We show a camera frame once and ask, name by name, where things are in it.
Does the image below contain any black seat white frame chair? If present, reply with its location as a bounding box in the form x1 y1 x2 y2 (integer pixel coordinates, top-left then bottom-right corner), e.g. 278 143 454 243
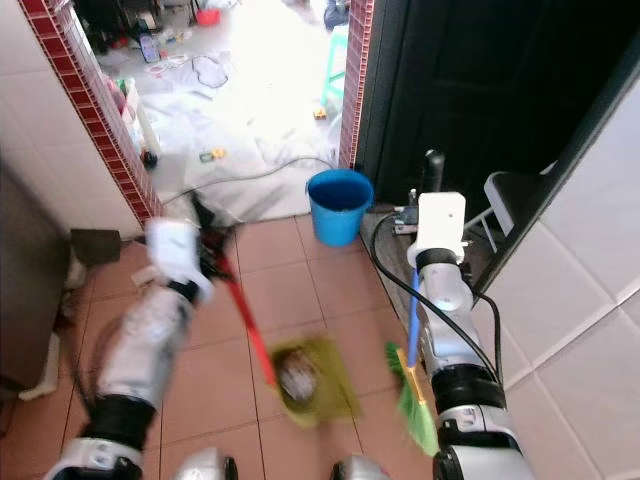
483 169 553 253

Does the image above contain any blue-handled green broom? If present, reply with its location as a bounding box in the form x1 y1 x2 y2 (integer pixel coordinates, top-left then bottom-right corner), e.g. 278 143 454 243
382 266 442 459

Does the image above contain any red-handled olive dustpan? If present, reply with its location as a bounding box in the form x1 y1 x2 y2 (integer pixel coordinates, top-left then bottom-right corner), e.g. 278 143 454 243
224 278 362 428

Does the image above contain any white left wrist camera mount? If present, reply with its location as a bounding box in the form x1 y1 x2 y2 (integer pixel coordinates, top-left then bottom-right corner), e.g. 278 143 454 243
144 218 208 298

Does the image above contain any dark flat floor block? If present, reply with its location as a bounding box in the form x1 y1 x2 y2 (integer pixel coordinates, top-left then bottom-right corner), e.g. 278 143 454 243
71 227 119 267

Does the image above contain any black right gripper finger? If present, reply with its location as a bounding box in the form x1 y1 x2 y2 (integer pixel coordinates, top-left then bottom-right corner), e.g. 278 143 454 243
420 149 448 196

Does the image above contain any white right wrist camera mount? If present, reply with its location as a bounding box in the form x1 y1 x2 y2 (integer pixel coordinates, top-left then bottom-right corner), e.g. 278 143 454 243
415 191 467 263

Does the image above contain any silver right robot knee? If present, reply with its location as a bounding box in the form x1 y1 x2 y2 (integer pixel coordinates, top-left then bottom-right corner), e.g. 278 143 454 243
324 455 393 480

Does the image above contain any blue plastic bucket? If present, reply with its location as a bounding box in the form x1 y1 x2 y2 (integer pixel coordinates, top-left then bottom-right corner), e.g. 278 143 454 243
306 167 376 248

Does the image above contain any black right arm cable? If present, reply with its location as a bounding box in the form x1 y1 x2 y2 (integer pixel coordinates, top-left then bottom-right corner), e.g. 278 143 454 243
368 211 507 383

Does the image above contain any grey metal cabinet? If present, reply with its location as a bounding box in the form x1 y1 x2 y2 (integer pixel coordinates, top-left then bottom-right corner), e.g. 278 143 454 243
0 158 74 393

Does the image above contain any silver robot knee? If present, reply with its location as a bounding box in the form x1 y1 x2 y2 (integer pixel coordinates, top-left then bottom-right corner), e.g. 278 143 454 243
324 455 393 480
178 447 243 480

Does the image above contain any dark wooden door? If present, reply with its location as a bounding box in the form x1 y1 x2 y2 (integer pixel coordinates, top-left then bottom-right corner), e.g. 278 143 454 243
356 0 640 213

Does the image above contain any black smartphone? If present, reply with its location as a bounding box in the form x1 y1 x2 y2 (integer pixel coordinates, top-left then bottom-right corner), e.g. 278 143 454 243
137 32 162 64

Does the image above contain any white plastic bottle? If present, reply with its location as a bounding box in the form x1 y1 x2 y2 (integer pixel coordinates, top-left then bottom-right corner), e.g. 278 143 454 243
120 80 161 167

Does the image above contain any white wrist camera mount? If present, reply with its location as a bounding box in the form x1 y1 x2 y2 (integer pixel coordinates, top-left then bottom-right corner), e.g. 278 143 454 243
415 191 467 263
144 218 208 298

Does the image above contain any turquoise plastic stool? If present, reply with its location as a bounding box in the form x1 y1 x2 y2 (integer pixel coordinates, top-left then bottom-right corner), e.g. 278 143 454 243
321 24 351 111

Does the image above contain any silver left robot knee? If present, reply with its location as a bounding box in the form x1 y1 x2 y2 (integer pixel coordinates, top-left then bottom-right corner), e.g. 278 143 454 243
178 447 243 480

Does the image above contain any black looped floor cable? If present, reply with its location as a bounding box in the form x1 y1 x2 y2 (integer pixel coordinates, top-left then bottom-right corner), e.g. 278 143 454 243
190 54 233 91

